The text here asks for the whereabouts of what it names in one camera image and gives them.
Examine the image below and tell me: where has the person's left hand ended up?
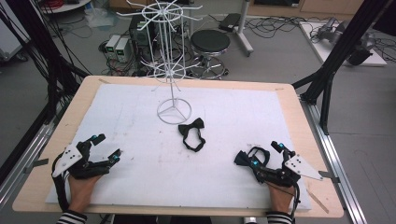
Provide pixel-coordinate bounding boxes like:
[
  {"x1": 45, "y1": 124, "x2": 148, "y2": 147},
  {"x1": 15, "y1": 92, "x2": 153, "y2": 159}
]
[{"x1": 67, "y1": 174, "x2": 104, "y2": 216}]

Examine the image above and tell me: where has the white wire display rack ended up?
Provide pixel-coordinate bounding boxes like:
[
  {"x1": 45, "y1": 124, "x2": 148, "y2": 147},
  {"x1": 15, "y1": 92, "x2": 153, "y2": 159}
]
[{"x1": 116, "y1": 0, "x2": 204, "y2": 126}]

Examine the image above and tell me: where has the left hand-held gripper black cable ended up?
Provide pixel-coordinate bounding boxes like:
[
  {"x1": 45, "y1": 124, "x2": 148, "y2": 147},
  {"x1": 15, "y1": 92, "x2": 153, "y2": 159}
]
[{"x1": 50, "y1": 153, "x2": 71, "y2": 213}]

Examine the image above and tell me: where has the white floor platform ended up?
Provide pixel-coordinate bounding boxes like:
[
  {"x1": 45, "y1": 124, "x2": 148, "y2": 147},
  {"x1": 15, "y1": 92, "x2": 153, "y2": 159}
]
[{"x1": 299, "y1": 21, "x2": 388, "y2": 67}]

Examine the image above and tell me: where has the black round stool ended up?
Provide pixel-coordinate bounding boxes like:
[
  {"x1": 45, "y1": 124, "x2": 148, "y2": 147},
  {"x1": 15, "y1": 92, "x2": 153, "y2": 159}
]
[{"x1": 189, "y1": 29, "x2": 232, "y2": 80}]

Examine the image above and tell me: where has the black computer tower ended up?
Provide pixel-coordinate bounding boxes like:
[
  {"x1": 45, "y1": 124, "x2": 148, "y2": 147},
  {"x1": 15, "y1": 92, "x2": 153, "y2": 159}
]
[{"x1": 129, "y1": 13, "x2": 157, "y2": 62}]

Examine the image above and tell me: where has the black metal frame stand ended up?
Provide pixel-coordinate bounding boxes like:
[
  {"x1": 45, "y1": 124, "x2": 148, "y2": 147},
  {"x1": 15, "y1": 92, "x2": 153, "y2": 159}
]
[{"x1": 291, "y1": 0, "x2": 392, "y2": 135}]

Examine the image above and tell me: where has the clear plastic bag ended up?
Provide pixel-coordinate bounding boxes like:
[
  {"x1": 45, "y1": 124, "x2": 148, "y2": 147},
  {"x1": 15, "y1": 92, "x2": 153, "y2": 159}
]
[{"x1": 83, "y1": 7, "x2": 120, "y2": 30}]

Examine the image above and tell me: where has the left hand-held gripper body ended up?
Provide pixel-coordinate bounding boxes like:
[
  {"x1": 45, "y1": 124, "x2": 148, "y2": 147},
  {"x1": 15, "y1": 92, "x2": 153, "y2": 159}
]
[{"x1": 51, "y1": 140, "x2": 111, "y2": 180}]

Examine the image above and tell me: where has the grey power supply unit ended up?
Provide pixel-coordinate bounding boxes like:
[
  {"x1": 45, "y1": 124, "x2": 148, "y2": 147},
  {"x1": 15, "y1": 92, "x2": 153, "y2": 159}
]
[
  {"x1": 115, "y1": 36, "x2": 131, "y2": 63},
  {"x1": 105, "y1": 34, "x2": 121, "y2": 62}
]

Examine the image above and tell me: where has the white stand post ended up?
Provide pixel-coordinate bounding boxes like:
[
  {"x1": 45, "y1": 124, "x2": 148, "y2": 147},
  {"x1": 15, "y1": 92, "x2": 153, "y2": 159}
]
[{"x1": 233, "y1": 0, "x2": 255, "y2": 58}]

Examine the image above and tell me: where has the black metal frame with cables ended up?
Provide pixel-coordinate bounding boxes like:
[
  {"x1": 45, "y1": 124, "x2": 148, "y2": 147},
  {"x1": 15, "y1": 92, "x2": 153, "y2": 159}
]
[{"x1": 0, "y1": 0, "x2": 90, "y2": 125}]

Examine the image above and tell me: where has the hand-held gripper black cable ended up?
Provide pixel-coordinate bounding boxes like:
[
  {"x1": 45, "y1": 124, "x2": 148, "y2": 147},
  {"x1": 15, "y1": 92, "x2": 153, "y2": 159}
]
[
  {"x1": 290, "y1": 182, "x2": 302, "y2": 219},
  {"x1": 50, "y1": 153, "x2": 71, "y2": 213}
]

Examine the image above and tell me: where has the aluminium rail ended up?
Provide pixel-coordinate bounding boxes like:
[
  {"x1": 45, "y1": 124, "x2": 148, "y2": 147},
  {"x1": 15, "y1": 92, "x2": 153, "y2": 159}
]
[
  {"x1": 298, "y1": 94, "x2": 369, "y2": 224},
  {"x1": 0, "y1": 102, "x2": 68, "y2": 210}
]

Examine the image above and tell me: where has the tangle of black floor cables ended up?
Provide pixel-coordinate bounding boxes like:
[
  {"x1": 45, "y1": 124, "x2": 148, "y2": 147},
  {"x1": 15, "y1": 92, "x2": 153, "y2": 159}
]
[{"x1": 245, "y1": 14, "x2": 302, "y2": 40}]

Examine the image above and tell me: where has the white case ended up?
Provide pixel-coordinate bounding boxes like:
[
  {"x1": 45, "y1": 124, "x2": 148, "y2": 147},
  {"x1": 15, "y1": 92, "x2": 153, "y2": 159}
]
[{"x1": 0, "y1": 18, "x2": 31, "y2": 62}]

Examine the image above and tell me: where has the black flat box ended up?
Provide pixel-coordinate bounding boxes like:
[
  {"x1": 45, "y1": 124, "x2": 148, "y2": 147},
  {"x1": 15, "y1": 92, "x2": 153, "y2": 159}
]
[{"x1": 218, "y1": 12, "x2": 241, "y2": 33}]

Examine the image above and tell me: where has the white foam mat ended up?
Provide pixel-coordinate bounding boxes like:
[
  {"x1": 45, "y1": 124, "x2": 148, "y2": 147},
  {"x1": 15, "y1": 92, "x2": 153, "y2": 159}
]
[{"x1": 45, "y1": 83, "x2": 312, "y2": 211}]

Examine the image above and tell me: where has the grey metal clamp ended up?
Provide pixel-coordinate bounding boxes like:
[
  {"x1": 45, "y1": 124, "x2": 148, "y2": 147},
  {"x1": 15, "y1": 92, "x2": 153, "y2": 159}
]
[
  {"x1": 318, "y1": 170, "x2": 341, "y2": 184},
  {"x1": 22, "y1": 158, "x2": 50, "y2": 175}
]

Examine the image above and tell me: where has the thin wooden stick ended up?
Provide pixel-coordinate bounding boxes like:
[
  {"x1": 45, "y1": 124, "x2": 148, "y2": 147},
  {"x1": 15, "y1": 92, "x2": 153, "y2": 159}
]
[{"x1": 305, "y1": 188, "x2": 331, "y2": 215}]

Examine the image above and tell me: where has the grey robot device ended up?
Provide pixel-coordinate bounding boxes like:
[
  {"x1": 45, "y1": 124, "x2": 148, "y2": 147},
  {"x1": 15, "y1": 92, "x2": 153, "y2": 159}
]
[{"x1": 317, "y1": 17, "x2": 347, "y2": 43}]

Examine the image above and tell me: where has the dark robot device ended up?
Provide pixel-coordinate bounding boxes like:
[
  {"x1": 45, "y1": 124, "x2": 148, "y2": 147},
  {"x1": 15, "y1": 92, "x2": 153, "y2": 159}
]
[{"x1": 346, "y1": 32, "x2": 375, "y2": 66}]

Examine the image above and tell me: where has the black bow tie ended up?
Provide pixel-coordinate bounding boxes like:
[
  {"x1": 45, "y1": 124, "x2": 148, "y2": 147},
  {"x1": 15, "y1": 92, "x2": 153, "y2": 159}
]
[
  {"x1": 233, "y1": 146, "x2": 271, "y2": 168},
  {"x1": 177, "y1": 117, "x2": 207, "y2": 153}
]

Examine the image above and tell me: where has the wooden cabinet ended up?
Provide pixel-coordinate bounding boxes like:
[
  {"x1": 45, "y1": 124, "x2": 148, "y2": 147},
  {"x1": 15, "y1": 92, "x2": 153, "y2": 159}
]
[{"x1": 247, "y1": 0, "x2": 366, "y2": 21}]

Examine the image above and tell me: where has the right hand-held gripper black cable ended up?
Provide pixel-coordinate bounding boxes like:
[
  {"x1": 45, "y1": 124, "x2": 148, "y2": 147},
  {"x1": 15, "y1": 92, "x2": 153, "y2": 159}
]
[{"x1": 290, "y1": 182, "x2": 302, "y2": 219}]

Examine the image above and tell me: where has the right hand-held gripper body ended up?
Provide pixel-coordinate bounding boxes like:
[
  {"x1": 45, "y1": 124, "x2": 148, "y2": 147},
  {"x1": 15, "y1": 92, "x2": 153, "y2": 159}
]
[{"x1": 256, "y1": 148, "x2": 325, "y2": 189}]

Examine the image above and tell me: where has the white round table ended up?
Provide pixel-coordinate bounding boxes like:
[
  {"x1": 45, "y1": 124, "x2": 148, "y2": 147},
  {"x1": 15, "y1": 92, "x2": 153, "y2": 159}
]
[{"x1": 38, "y1": 0, "x2": 92, "y2": 14}]

